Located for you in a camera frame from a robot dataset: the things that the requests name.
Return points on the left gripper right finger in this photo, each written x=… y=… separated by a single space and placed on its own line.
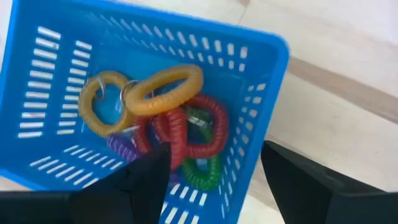
x=311 y=199

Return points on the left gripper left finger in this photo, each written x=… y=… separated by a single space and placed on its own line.
x=124 y=199

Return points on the purple spiral coil wristband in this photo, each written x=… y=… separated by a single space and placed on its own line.
x=121 y=147

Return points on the green spiral coil wristband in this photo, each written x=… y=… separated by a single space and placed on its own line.
x=202 y=180

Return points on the red spiral coil wristband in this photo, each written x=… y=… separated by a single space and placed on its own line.
x=177 y=133

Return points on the yellow spiral coil wristband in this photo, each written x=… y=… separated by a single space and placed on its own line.
x=85 y=105
x=168 y=99

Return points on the blue plastic basket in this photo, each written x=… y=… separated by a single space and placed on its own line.
x=140 y=46

